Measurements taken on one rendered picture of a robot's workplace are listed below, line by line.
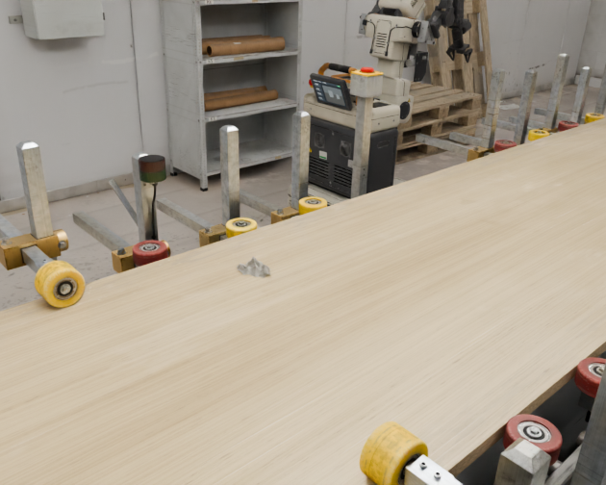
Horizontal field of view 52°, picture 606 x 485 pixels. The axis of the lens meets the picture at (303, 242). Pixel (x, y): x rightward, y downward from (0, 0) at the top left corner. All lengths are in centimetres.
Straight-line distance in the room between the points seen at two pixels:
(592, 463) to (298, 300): 62
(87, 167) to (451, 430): 373
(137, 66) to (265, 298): 334
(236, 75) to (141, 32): 83
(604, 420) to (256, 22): 439
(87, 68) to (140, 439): 354
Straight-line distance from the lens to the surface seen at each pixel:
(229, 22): 481
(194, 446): 94
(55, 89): 425
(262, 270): 134
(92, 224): 175
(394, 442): 83
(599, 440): 89
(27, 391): 109
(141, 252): 146
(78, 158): 439
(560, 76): 295
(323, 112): 349
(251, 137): 509
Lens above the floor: 154
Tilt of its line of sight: 25 degrees down
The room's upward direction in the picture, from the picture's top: 2 degrees clockwise
